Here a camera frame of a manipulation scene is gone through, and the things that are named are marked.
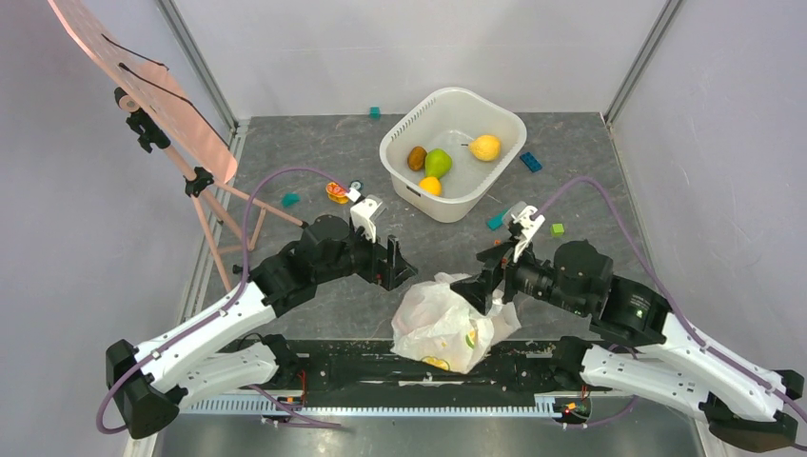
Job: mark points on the pink board on stand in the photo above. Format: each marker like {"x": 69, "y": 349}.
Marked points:
{"x": 163, "y": 118}

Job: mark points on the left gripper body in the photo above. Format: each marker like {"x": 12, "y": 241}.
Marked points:
{"x": 366, "y": 262}

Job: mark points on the teal rectangular block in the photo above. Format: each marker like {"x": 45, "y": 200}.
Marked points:
{"x": 497, "y": 221}

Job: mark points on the brown fake kiwi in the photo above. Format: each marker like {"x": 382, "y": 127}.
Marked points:
{"x": 416, "y": 158}

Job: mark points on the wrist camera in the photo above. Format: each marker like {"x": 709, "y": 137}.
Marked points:
{"x": 364, "y": 211}
{"x": 523, "y": 221}

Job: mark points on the green cube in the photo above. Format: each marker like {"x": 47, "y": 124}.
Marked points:
{"x": 557, "y": 230}

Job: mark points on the white plastic basin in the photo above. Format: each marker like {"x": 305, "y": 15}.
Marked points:
{"x": 449, "y": 119}

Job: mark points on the white plastic bag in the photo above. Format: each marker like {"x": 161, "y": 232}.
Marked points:
{"x": 435, "y": 325}

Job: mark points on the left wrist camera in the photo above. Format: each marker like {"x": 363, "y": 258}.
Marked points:
{"x": 364, "y": 211}

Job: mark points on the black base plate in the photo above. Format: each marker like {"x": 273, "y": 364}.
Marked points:
{"x": 366, "y": 373}

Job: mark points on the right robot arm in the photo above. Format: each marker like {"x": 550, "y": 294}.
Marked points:
{"x": 646, "y": 350}

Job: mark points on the yellow fake pear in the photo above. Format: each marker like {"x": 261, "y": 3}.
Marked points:
{"x": 485, "y": 148}

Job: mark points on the green fake pear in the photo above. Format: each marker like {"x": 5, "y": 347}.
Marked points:
{"x": 437, "y": 163}

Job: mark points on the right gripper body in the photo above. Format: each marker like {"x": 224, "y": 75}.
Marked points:
{"x": 493, "y": 273}

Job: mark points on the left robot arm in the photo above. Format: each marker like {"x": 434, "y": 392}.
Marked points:
{"x": 150, "y": 382}

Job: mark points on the blue lego brick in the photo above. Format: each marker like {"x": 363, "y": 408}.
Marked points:
{"x": 530, "y": 161}

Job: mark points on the orange yellow toy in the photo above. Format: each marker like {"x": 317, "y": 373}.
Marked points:
{"x": 337, "y": 193}

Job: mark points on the yellow fake lemon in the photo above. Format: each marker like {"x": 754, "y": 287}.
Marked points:
{"x": 431, "y": 185}

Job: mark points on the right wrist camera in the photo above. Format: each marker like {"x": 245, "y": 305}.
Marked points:
{"x": 523, "y": 221}

